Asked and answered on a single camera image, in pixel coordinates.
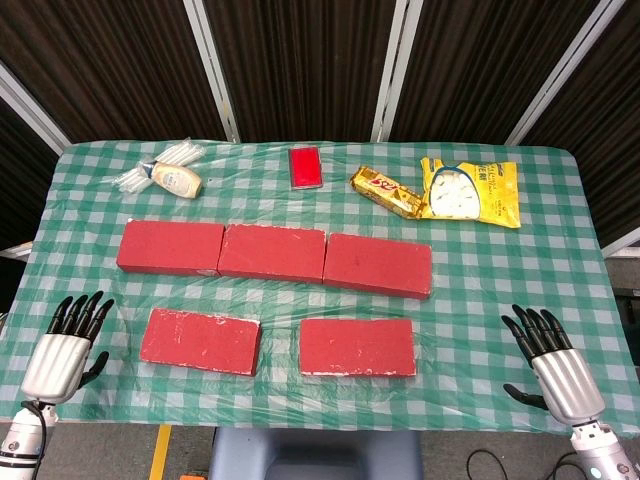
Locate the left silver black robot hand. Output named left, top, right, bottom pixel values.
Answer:
left=19, top=290, right=115, bottom=405

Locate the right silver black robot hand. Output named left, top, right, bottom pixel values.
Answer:
left=501, top=303, right=606, bottom=429

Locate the red brick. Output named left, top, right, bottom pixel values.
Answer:
left=139, top=307, right=262, bottom=377
left=298, top=317, right=417, bottom=377
left=322, top=232, right=434, bottom=301
left=116, top=219, right=226, bottom=276
left=217, top=223, right=327, bottom=285

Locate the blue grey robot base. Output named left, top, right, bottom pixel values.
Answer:
left=208, top=427, right=424, bottom=480

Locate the clear plastic tube pack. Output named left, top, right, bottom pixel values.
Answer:
left=158, top=138, right=205, bottom=166
left=112, top=167, right=154, bottom=194

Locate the yellow marshmallow bag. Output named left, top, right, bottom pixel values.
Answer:
left=418, top=156, right=521, bottom=230

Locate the cream sauce squeeze bottle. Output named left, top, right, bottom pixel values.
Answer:
left=142, top=160, right=205, bottom=199

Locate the green white checked tablecloth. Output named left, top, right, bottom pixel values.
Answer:
left=0, top=139, right=640, bottom=436

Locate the gold snack package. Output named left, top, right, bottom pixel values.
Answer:
left=348, top=165, right=426, bottom=220

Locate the red ink pad case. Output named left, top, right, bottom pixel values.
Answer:
left=287, top=146, right=325, bottom=191

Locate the black floor cable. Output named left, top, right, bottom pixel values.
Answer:
left=467, top=448, right=596, bottom=480

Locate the white partition frame post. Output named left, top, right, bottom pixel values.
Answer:
left=369, top=0, right=426, bottom=144
left=504, top=0, right=626, bottom=146
left=182, top=0, right=241, bottom=144
left=0, top=64, right=69, bottom=151

